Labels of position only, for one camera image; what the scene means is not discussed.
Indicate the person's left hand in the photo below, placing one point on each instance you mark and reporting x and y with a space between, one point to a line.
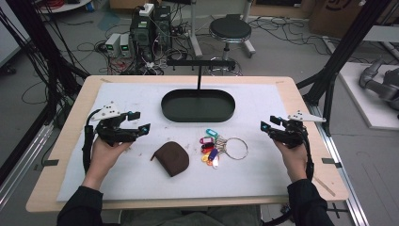
103 157

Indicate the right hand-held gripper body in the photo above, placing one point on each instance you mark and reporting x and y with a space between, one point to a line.
291 135

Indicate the thin wooden strip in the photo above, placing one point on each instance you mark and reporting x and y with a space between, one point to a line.
324 186

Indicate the black tray with hook stand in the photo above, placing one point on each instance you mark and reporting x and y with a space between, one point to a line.
197 106

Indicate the black frame post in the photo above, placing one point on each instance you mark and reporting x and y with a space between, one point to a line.
342 50

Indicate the grey power supply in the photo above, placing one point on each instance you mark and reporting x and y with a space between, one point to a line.
112 44
124 45

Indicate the aluminium rail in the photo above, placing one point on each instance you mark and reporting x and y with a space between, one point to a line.
340 166
22 169

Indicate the cardboard box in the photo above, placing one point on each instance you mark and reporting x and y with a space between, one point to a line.
335 15

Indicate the person's right hand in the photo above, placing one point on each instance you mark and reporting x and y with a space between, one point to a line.
295 161

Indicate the brown pouch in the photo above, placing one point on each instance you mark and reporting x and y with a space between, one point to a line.
172 158

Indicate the white foam mat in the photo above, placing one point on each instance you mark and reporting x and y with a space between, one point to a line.
125 175

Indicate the black computer tower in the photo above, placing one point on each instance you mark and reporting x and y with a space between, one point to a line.
141 37
162 26

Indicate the white stand leg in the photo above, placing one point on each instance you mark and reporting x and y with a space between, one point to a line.
248 37
194 31

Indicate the black round stool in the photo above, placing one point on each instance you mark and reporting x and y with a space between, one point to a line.
230 29

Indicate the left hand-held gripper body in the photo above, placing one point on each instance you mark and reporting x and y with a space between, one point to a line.
113 132

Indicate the white base board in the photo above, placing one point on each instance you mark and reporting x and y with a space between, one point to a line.
360 103

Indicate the black tape piece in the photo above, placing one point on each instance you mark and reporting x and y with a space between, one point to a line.
329 161
50 163

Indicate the white power adapter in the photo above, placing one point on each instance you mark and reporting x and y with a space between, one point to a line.
146 10

